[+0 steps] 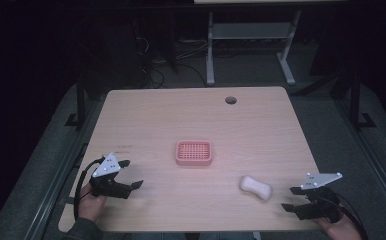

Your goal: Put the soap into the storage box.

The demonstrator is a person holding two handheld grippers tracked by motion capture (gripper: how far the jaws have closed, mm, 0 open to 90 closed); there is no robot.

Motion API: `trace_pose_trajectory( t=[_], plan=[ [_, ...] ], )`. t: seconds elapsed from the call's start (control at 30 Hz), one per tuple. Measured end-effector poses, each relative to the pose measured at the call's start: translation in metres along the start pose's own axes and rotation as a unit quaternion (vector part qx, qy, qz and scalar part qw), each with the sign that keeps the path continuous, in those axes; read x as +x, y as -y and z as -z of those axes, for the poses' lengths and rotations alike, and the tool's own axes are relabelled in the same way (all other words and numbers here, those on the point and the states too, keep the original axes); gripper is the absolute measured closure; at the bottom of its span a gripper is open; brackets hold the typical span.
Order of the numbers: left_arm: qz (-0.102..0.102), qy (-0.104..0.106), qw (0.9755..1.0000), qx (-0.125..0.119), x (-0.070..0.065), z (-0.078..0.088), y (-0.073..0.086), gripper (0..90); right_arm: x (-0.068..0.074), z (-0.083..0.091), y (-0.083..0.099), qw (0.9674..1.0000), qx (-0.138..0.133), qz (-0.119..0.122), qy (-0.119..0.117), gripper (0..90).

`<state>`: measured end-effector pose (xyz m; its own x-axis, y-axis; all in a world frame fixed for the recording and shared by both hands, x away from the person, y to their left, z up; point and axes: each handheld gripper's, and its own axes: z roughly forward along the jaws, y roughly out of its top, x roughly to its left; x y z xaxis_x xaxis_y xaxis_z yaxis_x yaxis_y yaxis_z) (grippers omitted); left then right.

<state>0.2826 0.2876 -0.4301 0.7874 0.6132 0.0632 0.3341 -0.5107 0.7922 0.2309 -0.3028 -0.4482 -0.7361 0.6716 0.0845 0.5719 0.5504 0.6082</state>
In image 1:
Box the floor cables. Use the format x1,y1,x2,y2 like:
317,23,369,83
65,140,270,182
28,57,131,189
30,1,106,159
136,35,209,90

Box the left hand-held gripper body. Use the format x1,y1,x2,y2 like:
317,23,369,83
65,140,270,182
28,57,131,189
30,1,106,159
89,152,133,200

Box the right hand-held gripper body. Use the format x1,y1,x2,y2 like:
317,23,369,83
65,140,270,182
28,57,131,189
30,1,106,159
294,172,343,224

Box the person's left hand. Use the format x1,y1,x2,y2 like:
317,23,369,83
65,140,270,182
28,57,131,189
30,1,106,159
77,183,107,223

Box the white metal desk frame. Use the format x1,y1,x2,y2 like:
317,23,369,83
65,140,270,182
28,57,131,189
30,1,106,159
205,10,303,86

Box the white soap bar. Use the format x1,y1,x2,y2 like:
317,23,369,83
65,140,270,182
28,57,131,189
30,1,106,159
239,175,273,201

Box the pink soap dish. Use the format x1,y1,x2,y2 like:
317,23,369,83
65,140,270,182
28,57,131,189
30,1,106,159
175,139,213,167

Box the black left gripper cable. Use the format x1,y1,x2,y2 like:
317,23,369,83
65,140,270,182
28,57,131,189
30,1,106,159
73,156,106,221

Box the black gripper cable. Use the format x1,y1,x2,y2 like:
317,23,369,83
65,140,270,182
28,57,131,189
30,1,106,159
332,192,369,240
73,156,106,221

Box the black metal stand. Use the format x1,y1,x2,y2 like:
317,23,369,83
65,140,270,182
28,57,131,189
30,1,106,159
64,75,88,130
348,69,378,130

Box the person's right hand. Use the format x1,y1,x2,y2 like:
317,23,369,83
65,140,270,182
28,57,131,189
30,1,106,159
314,213,362,240

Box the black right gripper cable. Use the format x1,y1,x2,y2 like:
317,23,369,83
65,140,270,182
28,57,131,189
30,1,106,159
332,192,369,240

